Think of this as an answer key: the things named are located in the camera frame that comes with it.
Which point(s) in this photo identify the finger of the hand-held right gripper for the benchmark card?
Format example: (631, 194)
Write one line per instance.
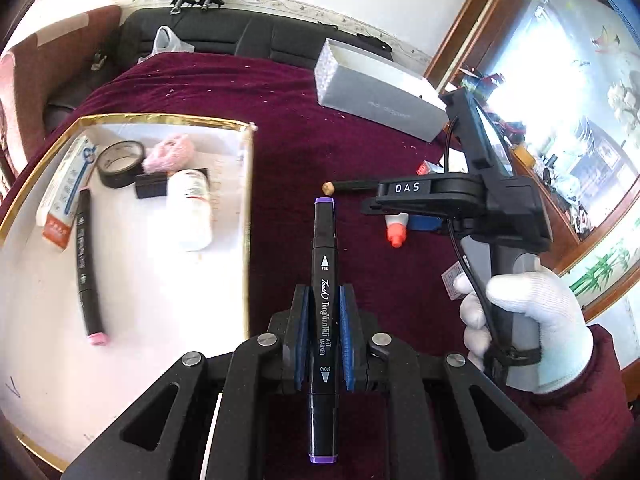
(395, 207)

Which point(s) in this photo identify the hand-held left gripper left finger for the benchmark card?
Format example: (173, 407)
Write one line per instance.
(301, 330)

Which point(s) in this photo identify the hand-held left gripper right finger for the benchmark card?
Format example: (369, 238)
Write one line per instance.
(346, 340)

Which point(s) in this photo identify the small bottle orange cap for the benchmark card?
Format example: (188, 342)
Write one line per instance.
(396, 235)

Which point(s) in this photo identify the black marker tan cap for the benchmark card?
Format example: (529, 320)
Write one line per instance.
(355, 185)

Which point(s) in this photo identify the black marker purple cap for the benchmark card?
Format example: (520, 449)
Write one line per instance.
(322, 280)

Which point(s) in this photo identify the gold-edged white tray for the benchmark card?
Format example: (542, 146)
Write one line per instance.
(150, 310)

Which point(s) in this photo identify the white bottle red label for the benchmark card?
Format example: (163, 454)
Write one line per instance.
(190, 220)

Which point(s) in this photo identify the black marker pink cap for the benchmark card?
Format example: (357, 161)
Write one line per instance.
(85, 260)

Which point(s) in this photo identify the black tape roll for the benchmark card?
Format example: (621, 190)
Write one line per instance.
(112, 181)

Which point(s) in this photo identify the white and orange toothpaste box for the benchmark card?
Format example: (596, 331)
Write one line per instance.
(65, 195)

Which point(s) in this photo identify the person's right forearm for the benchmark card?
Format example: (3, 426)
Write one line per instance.
(590, 410)

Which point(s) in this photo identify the person's right hand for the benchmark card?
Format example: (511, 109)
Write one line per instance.
(550, 320)

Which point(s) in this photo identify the small red white box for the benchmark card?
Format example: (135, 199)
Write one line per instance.
(429, 166)

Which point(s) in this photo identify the small printed paper card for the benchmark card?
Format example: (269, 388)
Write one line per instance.
(452, 280)

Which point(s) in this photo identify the large grey shoe box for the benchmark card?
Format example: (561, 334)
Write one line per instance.
(380, 100)

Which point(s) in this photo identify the painted glass cabinet door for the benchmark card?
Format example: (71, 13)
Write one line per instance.
(575, 60)

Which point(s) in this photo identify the wooden cabinet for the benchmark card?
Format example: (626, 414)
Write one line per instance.
(480, 15)

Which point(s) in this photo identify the black sofa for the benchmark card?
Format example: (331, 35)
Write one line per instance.
(225, 35)

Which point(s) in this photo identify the white plastic bag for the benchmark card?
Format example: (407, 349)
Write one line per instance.
(167, 42)

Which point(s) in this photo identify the black bag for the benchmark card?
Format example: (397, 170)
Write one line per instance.
(75, 95)

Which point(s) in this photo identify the red upholstered chair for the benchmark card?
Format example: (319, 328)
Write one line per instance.
(40, 60)

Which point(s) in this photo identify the black clamp mount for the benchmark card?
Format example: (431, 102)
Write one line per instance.
(210, 0)
(182, 1)

